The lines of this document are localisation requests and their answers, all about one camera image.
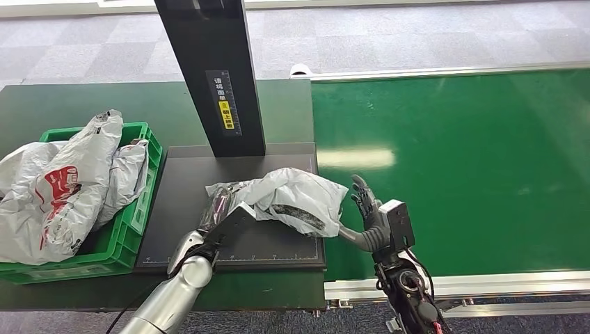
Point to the grey metal conveyor clamp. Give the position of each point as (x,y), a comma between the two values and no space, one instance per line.
(392,325)

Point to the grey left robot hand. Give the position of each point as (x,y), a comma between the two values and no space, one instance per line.
(216,210)

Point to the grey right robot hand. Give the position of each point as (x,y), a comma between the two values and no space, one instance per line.
(371,233)

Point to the white conveyor roller cap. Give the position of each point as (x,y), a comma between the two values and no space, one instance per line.
(299,69)

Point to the wide aluminium conveyor rail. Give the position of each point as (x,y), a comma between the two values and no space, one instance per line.
(521,283)

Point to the plain white plastic bag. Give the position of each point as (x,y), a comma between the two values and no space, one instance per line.
(23,161)

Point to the white bag with red print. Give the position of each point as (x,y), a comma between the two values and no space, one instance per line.
(69,189)

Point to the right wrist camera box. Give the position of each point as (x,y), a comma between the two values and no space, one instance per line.
(398,221)

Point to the green plastic crate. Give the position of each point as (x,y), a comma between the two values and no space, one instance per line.
(117,258)

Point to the grey-white plastic mailer package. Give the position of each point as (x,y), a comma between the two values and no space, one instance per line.
(295,193)

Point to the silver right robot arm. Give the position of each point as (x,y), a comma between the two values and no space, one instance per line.
(410,290)

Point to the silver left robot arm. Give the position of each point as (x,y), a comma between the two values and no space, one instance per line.
(175,295)

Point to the dark green table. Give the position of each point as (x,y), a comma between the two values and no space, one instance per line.
(69,99)

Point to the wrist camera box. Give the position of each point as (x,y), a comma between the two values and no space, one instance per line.
(398,221)
(233,223)

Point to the black ruler label yellow sticker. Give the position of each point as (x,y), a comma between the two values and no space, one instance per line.
(224,106)

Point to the green conveyor belt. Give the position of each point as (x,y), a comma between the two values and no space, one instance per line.
(461,161)

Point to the small metal rail bracket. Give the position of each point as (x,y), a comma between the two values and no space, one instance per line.
(340,304)

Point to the black machine column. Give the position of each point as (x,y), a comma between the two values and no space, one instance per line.
(216,41)

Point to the thin aluminium conveyor rail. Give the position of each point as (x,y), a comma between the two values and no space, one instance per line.
(438,71)

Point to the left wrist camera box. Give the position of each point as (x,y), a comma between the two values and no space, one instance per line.
(233,223)

